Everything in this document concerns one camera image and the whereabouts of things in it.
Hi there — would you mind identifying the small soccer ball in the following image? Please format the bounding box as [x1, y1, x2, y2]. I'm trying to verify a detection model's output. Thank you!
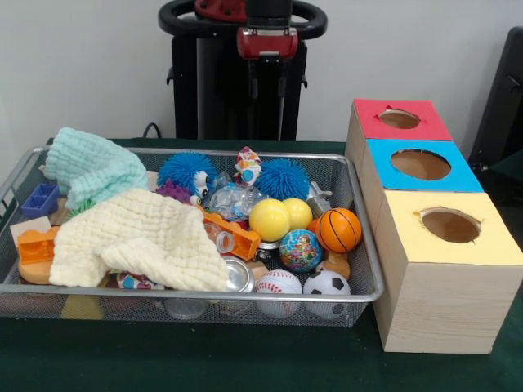
[302, 269, 352, 319]

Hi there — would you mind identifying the cream waffle cloth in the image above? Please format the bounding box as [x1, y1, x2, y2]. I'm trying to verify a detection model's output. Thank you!
[49, 189, 230, 292]

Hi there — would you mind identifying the large yellow ball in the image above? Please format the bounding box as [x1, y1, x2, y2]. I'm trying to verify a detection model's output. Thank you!
[248, 198, 292, 243]

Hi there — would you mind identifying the black chair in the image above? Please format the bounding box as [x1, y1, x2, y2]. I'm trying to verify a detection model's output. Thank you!
[470, 27, 523, 185]

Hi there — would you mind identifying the globe print ball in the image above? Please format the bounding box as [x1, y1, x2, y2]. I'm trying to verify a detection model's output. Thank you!
[279, 229, 324, 274]

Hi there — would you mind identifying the dark green table cloth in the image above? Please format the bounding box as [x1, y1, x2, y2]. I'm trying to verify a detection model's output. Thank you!
[0, 137, 523, 392]

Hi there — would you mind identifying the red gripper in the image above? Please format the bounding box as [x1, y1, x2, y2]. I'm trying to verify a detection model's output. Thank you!
[237, 27, 299, 100]

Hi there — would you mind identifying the wooden box with three holes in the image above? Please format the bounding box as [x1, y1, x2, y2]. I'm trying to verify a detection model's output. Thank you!
[345, 98, 523, 355]

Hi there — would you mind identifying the small baseball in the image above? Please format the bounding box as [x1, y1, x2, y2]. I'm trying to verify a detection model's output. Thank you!
[256, 269, 304, 318]

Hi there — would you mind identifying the shallow clear mesh bin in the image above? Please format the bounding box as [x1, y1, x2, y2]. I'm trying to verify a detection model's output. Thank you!
[0, 145, 385, 329]

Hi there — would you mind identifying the mint green cloth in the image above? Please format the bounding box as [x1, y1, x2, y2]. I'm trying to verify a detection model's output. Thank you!
[44, 127, 150, 212]

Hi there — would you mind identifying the small yellow ball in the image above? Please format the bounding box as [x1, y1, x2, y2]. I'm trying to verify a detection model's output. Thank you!
[282, 198, 314, 231]

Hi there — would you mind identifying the blue spiky ball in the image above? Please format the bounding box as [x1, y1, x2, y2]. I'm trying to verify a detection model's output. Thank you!
[157, 151, 218, 197]
[255, 158, 312, 202]

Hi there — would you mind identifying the small orange basketball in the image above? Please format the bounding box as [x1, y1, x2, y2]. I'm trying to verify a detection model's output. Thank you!
[317, 207, 363, 254]

